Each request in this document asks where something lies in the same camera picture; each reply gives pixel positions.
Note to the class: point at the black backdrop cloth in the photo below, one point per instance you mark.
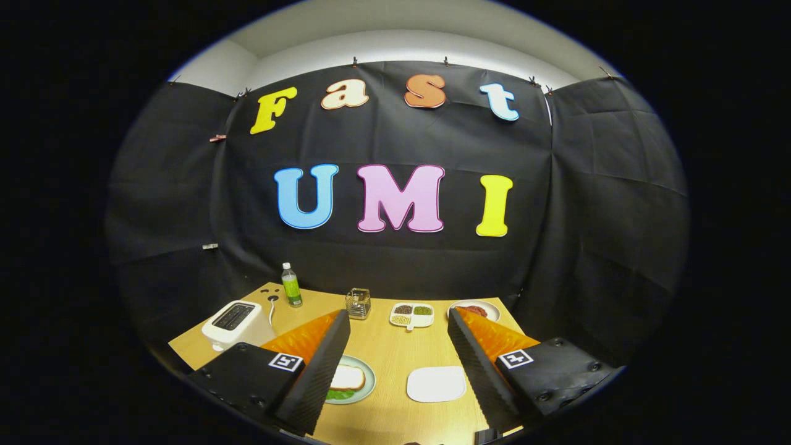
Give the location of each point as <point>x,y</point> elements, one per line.
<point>395,142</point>

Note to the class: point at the green lettuce leaf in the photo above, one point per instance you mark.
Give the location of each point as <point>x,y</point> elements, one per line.
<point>340,394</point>

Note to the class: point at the white square plate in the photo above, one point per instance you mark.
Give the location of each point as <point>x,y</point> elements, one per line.
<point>435,384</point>

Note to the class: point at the pile of dark red beans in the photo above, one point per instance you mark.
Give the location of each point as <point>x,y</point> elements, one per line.
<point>403,309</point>

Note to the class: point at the pale green round plate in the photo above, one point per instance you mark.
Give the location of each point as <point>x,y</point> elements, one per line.
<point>369,377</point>

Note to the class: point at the white bread slice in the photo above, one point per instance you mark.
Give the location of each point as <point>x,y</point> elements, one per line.
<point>349,377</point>

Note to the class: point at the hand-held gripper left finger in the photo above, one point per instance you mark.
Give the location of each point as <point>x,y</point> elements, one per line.
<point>318,377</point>

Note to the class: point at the red meat slices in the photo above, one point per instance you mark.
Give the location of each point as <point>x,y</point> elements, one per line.
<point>473,310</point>

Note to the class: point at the white toaster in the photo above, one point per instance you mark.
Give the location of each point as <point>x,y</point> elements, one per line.
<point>247,334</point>

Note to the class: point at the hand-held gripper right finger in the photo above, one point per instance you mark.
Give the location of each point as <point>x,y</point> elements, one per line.
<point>479,377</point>

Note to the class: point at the white divided dish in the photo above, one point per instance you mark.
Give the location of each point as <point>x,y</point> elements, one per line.
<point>422,321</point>

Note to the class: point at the pile of green beans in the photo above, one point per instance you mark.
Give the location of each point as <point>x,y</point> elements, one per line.
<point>422,310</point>

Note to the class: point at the white meat plate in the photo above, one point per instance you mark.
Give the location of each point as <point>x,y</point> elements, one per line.
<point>493,308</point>

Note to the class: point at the green label drink bottle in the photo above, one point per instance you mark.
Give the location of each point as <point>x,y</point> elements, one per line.
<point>292,290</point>

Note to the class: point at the pile of pale beans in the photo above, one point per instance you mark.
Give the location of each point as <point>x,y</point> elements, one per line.
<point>400,319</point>

